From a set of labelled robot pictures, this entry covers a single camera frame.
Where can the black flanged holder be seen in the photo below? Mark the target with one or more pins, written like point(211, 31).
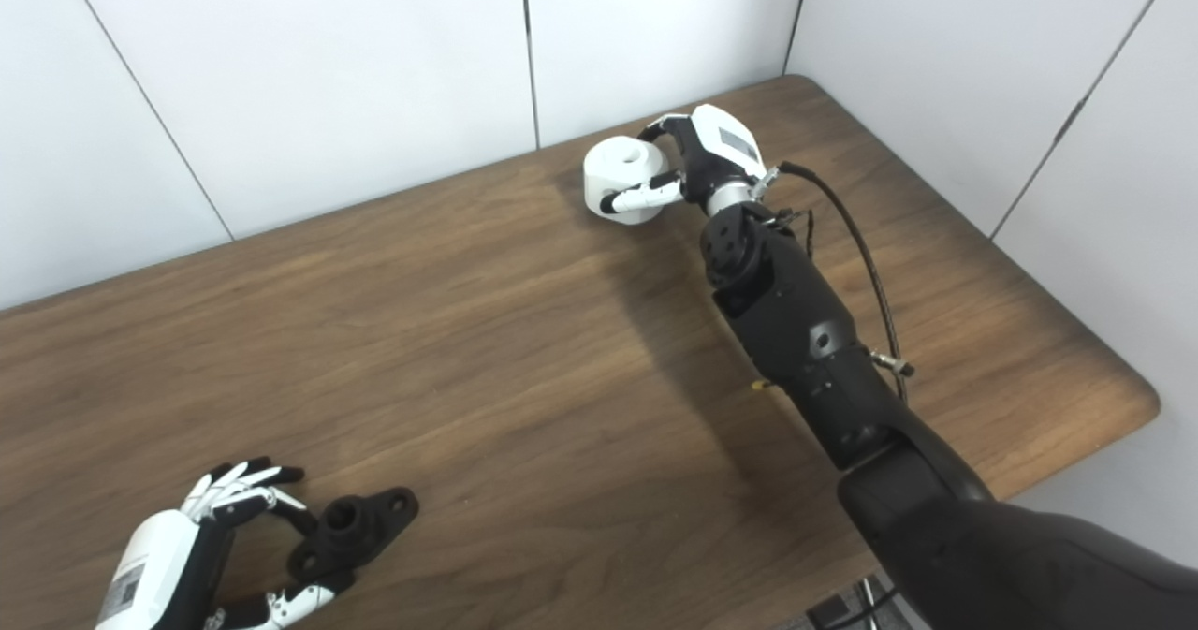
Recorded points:
point(360, 527)

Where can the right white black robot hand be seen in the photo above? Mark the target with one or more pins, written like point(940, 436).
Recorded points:
point(716, 157)

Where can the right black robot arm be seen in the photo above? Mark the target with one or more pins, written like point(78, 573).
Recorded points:
point(824, 358)

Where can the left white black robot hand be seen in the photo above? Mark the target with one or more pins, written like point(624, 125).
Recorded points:
point(154, 564)

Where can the round white piece with holes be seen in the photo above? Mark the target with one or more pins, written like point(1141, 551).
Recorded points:
point(613, 176)

